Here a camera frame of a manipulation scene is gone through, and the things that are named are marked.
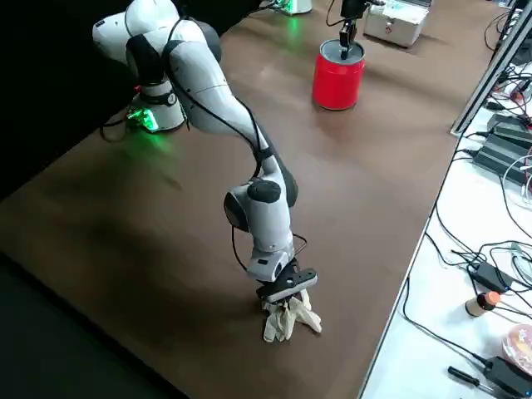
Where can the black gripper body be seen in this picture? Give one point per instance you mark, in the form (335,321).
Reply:
(291,282)
(353,8)

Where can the ribbed black power supply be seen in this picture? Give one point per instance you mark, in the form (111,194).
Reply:
(498,160)

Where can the large black power adapter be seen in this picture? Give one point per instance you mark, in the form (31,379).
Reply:
(507,376)

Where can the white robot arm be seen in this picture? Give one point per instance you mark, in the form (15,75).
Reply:
(301,5)
(199,83)

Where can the white disposable gloves bundle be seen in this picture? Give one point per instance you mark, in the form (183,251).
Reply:
(287,322)

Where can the red push-button trash can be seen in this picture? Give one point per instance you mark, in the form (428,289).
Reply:
(336,83)

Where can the brown bottle orange cap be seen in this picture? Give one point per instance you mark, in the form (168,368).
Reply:
(478,305)

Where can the black backdrop curtain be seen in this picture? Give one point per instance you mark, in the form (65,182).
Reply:
(41,83)

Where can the flat black power supply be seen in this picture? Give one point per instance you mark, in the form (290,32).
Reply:
(511,124)

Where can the round clear food container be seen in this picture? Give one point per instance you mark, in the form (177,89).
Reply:
(519,345)

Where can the aluminium camera mount post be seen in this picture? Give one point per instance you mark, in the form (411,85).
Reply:
(490,77)

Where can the small black power adapter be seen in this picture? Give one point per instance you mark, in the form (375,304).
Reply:
(490,276)

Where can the black screwdriver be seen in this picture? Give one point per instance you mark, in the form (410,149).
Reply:
(461,374)

